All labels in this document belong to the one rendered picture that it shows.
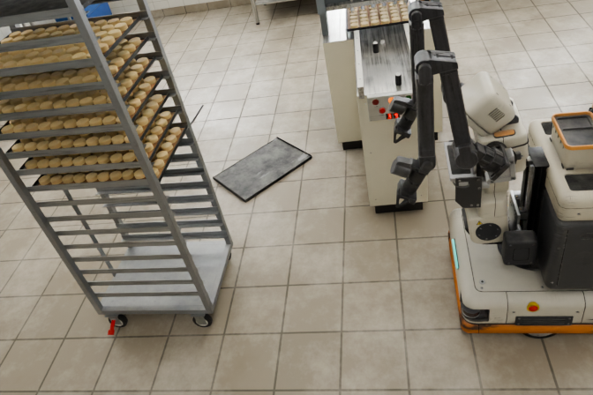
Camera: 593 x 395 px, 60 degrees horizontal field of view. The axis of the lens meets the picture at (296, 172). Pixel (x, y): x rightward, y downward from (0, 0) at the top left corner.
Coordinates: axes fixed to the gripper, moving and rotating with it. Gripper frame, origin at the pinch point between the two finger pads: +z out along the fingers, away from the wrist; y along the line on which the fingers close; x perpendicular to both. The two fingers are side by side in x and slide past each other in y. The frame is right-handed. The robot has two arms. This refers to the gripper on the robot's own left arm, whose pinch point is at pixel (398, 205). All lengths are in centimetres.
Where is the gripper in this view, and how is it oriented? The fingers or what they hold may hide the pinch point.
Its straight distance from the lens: 206.2
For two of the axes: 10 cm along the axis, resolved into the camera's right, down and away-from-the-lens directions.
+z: -2.9, 7.2, 6.3
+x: 9.5, 3.1, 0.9
